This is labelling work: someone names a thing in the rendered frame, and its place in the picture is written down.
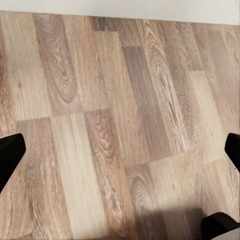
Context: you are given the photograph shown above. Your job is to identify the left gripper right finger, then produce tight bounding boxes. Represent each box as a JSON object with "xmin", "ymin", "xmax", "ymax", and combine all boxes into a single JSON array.
[{"xmin": 224, "ymin": 133, "xmax": 240, "ymax": 173}]

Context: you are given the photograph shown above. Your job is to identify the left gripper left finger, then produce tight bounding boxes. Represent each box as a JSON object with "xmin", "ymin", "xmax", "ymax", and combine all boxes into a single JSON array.
[{"xmin": 0, "ymin": 133, "xmax": 26, "ymax": 193}]

